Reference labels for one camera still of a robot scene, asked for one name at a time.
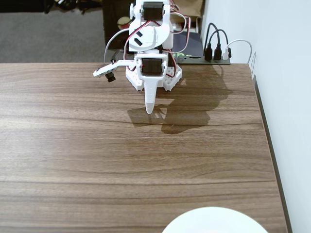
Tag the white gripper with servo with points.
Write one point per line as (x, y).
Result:
(151, 67)

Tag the white round plate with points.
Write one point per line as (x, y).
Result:
(213, 222)

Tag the black usb hub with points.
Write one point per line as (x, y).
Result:
(206, 61)

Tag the dark box with green logo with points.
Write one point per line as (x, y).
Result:
(192, 43)

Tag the red and white round object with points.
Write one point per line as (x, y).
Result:
(123, 22)

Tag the dark brown cabinet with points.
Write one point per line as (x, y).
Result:
(111, 17)

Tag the brown cardboard box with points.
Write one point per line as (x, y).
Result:
(189, 7)

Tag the wrist camera on white mount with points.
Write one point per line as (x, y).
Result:
(108, 70)

